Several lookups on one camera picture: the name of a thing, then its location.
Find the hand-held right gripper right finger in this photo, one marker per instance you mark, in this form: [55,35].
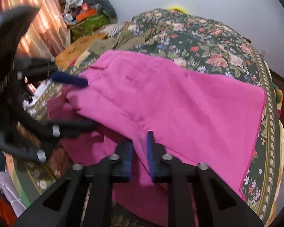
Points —
[153,157]

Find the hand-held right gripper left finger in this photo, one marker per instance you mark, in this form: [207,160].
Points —
[124,162]

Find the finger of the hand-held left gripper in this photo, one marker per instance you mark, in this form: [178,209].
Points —
[71,80]
[68,128]

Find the pink pants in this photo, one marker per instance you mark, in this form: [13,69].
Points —
[179,104]

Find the mustard yellow garment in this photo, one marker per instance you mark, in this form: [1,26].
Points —
[73,49]

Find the olive green garment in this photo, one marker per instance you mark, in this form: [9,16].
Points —
[111,43]

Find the green patterned cloth bag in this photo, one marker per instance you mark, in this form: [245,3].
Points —
[90,26]

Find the orange striped curtain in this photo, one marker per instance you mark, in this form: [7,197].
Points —
[45,9]

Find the orange packet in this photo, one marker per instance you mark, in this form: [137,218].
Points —
[85,13]

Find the grey cloth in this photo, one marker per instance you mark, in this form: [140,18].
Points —
[106,6]

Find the white cloth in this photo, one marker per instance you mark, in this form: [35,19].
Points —
[10,194]

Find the orange cloth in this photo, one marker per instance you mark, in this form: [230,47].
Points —
[0,208]

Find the floral bed blanket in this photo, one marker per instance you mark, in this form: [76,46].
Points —
[203,45]

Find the yellow object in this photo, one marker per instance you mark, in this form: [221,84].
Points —
[178,8]

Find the wooden furniture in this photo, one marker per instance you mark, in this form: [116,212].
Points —
[280,80]

